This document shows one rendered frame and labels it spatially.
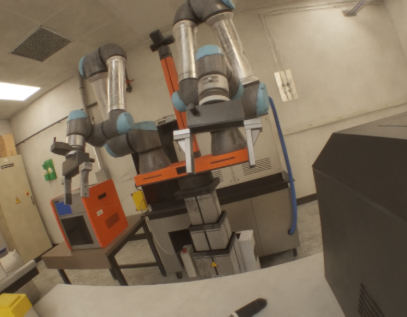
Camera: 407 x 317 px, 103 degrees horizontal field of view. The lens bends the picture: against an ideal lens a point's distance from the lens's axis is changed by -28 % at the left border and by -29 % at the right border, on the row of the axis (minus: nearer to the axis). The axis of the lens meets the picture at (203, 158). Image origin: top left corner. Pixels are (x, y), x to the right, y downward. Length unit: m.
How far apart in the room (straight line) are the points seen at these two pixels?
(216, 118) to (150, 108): 2.66
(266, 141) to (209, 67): 1.30
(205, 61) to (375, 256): 0.52
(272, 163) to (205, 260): 1.04
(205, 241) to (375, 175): 0.85
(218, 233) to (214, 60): 0.68
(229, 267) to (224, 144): 0.54
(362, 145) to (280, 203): 1.58
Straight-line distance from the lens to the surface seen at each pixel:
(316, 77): 3.20
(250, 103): 0.82
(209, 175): 0.94
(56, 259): 1.95
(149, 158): 0.99
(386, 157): 0.25
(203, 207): 0.96
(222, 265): 1.05
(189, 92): 0.69
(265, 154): 1.80
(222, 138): 0.86
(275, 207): 1.85
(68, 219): 1.76
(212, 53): 0.59
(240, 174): 1.81
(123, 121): 0.82
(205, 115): 0.51
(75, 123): 0.84
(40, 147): 4.44
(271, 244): 1.98
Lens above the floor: 1.25
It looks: 5 degrees down
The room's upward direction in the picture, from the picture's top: 16 degrees counter-clockwise
